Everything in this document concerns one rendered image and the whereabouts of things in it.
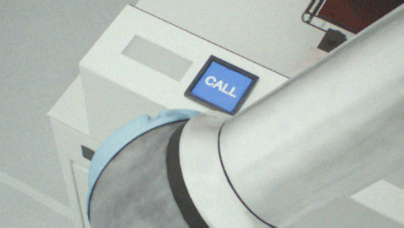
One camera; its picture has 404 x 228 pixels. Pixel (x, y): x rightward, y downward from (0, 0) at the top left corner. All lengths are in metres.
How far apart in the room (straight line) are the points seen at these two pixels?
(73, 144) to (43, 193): 0.86
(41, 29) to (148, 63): 1.30
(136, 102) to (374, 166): 0.37
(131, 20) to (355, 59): 0.41
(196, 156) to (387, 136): 0.13
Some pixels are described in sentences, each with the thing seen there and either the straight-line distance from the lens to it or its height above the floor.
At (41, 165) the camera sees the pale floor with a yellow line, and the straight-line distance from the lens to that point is 1.87.
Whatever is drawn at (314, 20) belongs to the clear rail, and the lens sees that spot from 0.93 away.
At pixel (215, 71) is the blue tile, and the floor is 0.96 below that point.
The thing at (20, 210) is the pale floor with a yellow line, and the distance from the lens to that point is 1.82.
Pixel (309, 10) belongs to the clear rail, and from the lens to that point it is 0.94.
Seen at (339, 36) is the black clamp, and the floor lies 0.90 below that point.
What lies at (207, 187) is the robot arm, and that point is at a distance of 0.51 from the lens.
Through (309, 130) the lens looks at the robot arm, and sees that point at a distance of 0.48.
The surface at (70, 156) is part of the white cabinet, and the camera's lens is 1.00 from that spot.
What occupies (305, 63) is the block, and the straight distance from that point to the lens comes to 0.88.
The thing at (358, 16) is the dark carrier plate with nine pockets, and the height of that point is 0.90.
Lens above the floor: 1.60
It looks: 57 degrees down
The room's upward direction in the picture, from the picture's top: 4 degrees clockwise
